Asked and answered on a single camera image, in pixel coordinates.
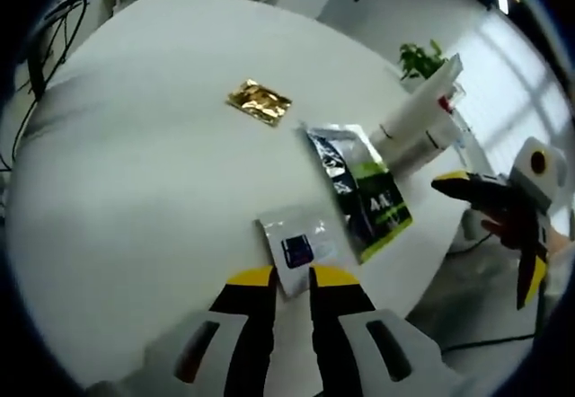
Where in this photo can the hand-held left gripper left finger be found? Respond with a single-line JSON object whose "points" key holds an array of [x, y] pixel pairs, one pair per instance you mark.
{"points": [[215, 361]]}

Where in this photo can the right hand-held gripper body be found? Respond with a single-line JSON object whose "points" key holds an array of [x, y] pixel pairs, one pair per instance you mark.
{"points": [[536, 186]]}

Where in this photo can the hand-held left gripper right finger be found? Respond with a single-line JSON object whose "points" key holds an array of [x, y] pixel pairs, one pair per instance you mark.
{"points": [[355, 370]]}

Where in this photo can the red collar skincare pump bottle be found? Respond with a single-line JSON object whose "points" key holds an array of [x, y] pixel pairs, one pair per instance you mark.
{"points": [[413, 150]]}

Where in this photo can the white skincare tube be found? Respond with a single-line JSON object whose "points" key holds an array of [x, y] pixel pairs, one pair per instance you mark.
{"points": [[418, 105]]}

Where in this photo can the black green skincare sachet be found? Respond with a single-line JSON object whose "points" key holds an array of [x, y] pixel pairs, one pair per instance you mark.
{"points": [[359, 190]]}

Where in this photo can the clear skincare sachet blue patch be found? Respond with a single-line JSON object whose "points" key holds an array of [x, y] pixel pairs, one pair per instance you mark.
{"points": [[296, 244]]}

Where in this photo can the gold foil skincare sachet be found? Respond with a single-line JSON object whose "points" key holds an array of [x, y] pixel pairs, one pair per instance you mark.
{"points": [[258, 101]]}

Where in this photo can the window with white blind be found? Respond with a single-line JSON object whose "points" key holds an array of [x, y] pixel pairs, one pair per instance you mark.
{"points": [[516, 78]]}

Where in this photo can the green potted plant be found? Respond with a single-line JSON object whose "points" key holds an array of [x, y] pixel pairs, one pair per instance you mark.
{"points": [[420, 60]]}

